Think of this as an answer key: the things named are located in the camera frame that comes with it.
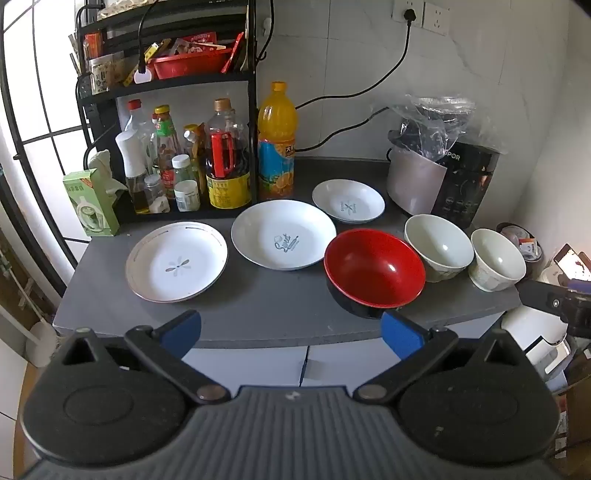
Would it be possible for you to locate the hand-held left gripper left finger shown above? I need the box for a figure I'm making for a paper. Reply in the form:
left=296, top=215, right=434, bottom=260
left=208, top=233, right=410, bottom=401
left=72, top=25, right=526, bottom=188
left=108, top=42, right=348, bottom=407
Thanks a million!
left=60, top=310, right=232, bottom=407

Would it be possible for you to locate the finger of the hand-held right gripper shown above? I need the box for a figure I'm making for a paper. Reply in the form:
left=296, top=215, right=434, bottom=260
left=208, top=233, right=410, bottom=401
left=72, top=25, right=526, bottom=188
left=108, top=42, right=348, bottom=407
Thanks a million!
left=516, top=279, right=565, bottom=320

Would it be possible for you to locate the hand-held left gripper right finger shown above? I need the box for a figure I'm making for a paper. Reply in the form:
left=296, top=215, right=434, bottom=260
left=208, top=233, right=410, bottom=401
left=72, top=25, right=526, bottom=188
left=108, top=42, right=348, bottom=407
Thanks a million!
left=353, top=310, right=527, bottom=407

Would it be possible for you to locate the small white plate crossed print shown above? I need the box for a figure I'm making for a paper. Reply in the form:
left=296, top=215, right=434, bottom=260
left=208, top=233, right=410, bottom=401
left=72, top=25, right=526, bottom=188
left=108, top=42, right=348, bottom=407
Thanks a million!
left=312, top=179, right=386, bottom=225

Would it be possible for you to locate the white appliance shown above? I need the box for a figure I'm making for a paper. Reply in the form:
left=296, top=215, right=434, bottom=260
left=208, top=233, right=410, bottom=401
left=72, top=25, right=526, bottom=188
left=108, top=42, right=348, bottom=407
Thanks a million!
left=501, top=305, right=571, bottom=382

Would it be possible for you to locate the smartphone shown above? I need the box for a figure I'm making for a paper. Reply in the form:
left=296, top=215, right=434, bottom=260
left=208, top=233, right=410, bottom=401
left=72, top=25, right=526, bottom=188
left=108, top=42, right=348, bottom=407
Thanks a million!
left=553, top=244, right=591, bottom=282

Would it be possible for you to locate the round dark container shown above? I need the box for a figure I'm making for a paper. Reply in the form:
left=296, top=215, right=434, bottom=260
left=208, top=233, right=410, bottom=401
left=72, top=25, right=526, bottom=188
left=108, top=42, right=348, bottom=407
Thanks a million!
left=497, top=223, right=544, bottom=264

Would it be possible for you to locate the small white ribbed bowl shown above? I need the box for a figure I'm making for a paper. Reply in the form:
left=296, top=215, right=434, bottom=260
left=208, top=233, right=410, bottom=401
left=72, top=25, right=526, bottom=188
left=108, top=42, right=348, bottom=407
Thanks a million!
left=469, top=228, right=527, bottom=293

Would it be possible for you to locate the white plate floral print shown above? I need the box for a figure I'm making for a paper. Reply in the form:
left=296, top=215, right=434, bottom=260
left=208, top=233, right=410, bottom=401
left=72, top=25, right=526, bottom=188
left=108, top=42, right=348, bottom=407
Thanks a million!
left=126, top=222, right=229, bottom=304

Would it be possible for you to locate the red and black bowl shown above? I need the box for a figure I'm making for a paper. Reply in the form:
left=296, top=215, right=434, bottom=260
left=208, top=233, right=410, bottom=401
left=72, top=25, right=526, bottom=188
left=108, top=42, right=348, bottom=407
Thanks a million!
left=324, top=229, right=426, bottom=319

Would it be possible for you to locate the white cabinet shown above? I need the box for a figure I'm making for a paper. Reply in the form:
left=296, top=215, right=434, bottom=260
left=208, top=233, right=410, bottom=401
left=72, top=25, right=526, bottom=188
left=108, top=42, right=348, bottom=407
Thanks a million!
left=180, top=342, right=403, bottom=389

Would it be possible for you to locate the large white bowl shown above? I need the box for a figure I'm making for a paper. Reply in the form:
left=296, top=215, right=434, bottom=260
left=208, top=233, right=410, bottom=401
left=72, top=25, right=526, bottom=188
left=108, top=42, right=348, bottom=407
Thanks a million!
left=404, top=214, right=475, bottom=283

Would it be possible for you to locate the large white plate script print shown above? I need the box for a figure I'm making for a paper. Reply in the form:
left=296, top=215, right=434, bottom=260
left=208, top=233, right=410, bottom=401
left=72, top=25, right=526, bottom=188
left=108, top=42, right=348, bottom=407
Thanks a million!
left=231, top=199, right=337, bottom=271

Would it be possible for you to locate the white pill bottle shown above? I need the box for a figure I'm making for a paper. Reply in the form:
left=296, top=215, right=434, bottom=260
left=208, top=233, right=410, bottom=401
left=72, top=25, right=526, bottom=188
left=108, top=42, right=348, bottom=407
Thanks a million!
left=174, top=180, right=201, bottom=212

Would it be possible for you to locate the small glass jar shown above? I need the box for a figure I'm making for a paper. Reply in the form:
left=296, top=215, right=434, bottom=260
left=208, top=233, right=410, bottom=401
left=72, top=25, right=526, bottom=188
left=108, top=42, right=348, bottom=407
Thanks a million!
left=143, top=174, right=165, bottom=205

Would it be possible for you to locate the large soy sauce bottle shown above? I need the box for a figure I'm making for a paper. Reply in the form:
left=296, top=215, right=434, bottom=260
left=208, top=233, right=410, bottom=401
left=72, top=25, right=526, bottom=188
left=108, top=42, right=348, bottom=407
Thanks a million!
left=204, top=98, right=252, bottom=209

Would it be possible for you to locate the silver and black rice cooker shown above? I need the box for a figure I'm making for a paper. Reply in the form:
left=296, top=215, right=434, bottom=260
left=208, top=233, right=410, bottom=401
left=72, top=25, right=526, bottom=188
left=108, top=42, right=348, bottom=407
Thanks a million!
left=387, top=131, right=502, bottom=229

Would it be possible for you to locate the green cardboard box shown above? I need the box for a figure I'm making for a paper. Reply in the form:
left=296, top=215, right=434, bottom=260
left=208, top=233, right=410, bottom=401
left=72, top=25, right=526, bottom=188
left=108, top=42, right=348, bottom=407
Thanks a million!
left=63, top=168, right=120, bottom=237

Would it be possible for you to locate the small jar white lid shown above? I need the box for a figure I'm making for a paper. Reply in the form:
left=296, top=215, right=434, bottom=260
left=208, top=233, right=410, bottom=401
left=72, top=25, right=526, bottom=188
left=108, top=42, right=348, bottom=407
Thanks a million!
left=172, top=154, right=193, bottom=195

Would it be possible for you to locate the white-top oil dispenser bottle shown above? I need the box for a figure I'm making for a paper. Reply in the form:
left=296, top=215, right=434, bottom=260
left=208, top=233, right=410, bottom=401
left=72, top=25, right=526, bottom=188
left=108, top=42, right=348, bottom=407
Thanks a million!
left=115, top=130, right=151, bottom=215

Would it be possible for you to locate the white cloth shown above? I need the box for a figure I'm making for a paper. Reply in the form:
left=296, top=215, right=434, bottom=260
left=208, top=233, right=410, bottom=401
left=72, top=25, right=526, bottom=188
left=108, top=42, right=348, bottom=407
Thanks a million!
left=87, top=149, right=128, bottom=195

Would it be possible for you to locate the yellow squeeze bottle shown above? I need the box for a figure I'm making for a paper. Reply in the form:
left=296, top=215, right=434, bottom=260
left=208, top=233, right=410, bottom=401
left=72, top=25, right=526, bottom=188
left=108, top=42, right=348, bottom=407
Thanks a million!
left=183, top=124, right=206, bottom=185

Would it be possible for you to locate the sauce bottle yellow cap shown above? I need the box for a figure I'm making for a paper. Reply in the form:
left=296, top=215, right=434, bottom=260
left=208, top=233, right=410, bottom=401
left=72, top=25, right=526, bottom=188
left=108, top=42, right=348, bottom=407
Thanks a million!
left=154, top=105, right=182, bottom=178

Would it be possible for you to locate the orange juice bottle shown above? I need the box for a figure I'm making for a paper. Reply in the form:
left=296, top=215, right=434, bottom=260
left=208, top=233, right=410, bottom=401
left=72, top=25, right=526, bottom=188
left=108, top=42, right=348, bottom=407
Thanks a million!
left=257, top=82, right=297, bottom=201

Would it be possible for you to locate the clear plastic bag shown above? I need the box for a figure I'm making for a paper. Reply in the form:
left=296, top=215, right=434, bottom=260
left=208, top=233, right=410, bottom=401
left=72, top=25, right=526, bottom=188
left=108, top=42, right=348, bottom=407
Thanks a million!
left=392, top=95, right=509, bottom=163

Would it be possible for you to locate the clear bottle red cap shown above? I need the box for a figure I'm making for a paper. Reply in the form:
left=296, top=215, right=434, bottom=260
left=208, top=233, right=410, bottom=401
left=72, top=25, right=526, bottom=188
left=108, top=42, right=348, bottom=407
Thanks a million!
left=124, top=99, right=157, bottom=144

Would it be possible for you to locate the black metal shelf rack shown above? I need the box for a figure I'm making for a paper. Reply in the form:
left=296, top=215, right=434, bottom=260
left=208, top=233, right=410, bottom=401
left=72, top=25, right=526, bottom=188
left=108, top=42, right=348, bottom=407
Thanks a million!
left=76, top=0, right=259, bottom=220

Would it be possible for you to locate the black window grille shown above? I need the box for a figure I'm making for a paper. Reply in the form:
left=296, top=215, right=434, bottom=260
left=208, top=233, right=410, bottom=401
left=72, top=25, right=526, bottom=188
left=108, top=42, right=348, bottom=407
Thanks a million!
left=0, top=0, right=89, bottom=261

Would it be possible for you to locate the red plastic basket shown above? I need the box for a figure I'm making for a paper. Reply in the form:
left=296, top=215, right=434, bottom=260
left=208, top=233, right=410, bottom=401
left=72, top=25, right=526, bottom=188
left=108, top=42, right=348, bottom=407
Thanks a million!
left=148, top=46, right=234, bottom=80

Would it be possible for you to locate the white printed mug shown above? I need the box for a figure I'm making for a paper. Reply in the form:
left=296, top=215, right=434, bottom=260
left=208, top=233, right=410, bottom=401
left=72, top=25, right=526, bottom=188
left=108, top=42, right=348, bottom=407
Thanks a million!
left=89, top=54, right=116, bottom=94

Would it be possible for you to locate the red snack packet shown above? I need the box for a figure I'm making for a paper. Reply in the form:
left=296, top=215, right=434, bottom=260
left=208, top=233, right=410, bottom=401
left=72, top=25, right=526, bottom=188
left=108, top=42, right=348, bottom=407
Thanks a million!
left=181, top=31, right=219, bottom=49

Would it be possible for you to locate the black rice cooker cable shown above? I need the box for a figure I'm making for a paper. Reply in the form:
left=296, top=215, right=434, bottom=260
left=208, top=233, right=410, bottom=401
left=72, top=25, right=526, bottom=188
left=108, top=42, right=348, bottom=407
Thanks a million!
left=294, top=106, right=394, bottom=153

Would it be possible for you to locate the black power cable with plug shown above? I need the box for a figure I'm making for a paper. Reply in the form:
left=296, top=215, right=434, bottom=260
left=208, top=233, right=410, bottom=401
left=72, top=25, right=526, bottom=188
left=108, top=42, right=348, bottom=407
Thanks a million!
left=294, top=9, right=421, bottom=112

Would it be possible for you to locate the white wall socket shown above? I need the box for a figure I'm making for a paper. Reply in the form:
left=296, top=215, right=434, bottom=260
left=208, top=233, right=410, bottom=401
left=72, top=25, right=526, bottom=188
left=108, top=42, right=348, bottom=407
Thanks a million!
left=392, top=0, right=424, bottom=25
left=422, top=2, right=451, bottom=36

